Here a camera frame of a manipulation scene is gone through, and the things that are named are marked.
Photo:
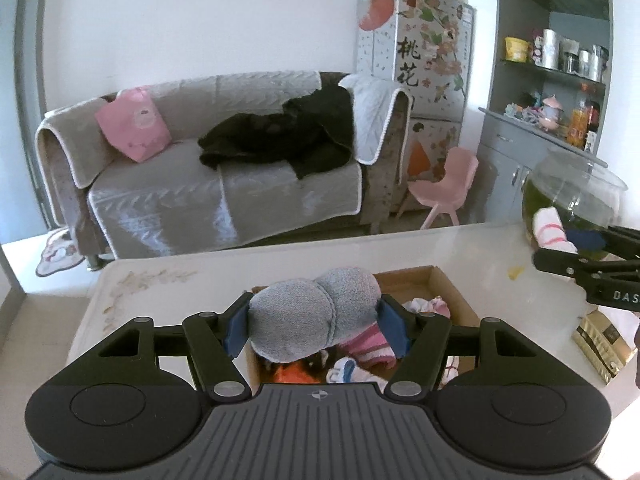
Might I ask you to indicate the pink cartoon floor mat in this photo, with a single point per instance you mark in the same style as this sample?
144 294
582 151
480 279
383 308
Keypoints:
57 255

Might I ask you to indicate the small metal canister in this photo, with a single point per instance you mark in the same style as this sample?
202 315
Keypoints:
598 65

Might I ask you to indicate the grey covered sofa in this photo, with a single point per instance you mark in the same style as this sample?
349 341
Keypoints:
385 185

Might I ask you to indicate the white blue sock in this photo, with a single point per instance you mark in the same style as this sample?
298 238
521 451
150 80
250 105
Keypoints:
350 370

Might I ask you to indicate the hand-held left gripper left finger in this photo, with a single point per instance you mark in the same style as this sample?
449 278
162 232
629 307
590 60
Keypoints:
235 332

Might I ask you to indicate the yellow container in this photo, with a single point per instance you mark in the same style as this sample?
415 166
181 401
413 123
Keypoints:
517 50

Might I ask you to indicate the dark glass jar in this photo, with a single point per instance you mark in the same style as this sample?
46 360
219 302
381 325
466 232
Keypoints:
571 63

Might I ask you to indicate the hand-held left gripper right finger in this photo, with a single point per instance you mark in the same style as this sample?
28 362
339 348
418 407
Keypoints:
395 330

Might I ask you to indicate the dark sauce bottle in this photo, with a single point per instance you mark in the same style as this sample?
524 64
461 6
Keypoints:
592 125

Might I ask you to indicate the white quilted armrest cover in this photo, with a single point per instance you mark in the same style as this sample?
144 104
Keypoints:
372 120

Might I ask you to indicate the glass fish bowl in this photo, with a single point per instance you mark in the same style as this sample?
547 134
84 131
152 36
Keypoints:
575 185

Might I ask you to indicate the grey quilted backrest cover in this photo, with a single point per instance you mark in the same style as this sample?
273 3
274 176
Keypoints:
225 95

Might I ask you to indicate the pink cushion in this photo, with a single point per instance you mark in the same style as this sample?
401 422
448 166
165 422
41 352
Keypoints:
132 127

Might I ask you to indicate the floral covered fridge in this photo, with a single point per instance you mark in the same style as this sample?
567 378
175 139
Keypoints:
435 90

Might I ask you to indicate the black clothing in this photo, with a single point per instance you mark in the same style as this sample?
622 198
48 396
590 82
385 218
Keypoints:
280 135

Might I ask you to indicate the grey door frame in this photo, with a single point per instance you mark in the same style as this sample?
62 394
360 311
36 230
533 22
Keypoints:
30 110

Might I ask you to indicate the tall metal canister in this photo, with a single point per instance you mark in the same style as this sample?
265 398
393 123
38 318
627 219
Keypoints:
556 50

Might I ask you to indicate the white glossy desktop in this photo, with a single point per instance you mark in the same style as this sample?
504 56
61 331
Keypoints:
200 300

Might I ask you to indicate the pink white striped sock roll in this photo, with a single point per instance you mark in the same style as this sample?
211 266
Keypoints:
550 227

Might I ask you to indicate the grey quilted seat cover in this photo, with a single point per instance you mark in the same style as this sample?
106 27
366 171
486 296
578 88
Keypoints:
175 210

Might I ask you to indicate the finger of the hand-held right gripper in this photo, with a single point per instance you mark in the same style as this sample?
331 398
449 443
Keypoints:
585 241
560 262

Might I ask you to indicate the pink striped rolled sock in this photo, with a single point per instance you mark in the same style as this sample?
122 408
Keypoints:
370 347

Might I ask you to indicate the pink child chair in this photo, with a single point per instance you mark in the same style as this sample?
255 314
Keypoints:
460 170

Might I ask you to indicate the cardboard box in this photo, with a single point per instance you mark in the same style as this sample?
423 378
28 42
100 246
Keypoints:
410 282

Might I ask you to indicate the orange drink bottle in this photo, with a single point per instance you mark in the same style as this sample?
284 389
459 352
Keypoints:
577 127

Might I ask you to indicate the gold patterned box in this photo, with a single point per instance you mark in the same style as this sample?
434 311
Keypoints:
602 342

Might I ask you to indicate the grey sock pair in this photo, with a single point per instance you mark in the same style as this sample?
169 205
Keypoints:
310 310

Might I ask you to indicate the grey shelf cabinet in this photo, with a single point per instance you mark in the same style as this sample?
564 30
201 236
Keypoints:
505 145

